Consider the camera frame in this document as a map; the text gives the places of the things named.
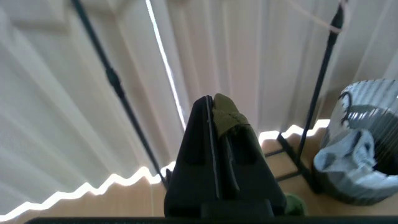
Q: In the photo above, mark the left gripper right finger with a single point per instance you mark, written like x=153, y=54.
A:
x=248, y=174

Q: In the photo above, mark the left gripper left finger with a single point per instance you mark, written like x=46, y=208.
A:
x=192, y=161

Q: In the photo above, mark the green printed shirt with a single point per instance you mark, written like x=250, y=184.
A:
x=224, y=115

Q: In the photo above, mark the pink clothes hanger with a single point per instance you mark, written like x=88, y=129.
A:
x=314, y=17

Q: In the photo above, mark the black clothes rack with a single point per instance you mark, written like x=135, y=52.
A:
x=115, y=84

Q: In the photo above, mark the white laundry basket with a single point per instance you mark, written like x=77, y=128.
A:
x=379, y=93

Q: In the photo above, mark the pale grey garment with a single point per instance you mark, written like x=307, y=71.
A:
x=342, y=155

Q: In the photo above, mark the beige curtain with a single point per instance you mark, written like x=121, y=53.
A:
x=62, y=93

